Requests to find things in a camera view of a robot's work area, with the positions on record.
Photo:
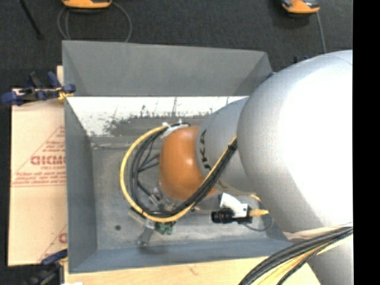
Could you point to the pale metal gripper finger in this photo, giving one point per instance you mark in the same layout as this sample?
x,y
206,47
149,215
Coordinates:
x,y
146,233
136,214

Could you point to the brown cardboard board red print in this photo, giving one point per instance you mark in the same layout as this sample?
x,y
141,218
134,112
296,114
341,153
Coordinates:
x,y
35,206

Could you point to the black cylinder on white bracket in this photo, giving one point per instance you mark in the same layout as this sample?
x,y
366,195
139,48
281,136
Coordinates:
x,y
230,208

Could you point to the grey metal bin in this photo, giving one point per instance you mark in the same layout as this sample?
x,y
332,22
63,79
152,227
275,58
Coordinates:
x,y
112,194

